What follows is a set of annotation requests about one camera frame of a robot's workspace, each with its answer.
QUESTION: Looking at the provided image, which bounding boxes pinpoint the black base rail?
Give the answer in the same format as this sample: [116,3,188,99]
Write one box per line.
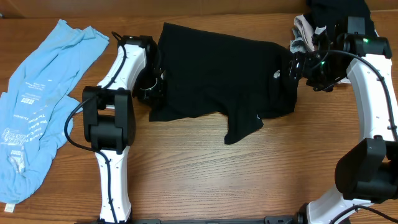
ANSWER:
[120,215,305,224]

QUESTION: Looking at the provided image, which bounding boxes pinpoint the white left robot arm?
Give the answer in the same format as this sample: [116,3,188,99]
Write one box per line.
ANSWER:
[82,33,165,223]

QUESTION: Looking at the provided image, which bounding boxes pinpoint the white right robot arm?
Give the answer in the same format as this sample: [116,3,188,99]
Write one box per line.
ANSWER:
[284,32,397,223]

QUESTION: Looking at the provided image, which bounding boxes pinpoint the dark navy folded garment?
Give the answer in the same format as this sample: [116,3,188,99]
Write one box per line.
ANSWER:
[304,0,377,37]

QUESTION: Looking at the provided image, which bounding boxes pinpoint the grey patterned cloth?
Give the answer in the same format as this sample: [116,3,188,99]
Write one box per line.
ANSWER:
[289,28,307,54]

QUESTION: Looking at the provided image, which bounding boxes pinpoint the beige crumpled shorts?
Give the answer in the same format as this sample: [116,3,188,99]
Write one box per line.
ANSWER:
[294,15,326,52]

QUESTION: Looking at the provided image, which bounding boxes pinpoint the light blue t-shirt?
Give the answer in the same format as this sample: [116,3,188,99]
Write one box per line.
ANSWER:
[1,19,109,204]

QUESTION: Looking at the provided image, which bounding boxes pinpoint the black t-shirt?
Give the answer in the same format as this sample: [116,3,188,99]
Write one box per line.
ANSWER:
[149,23,298,144]

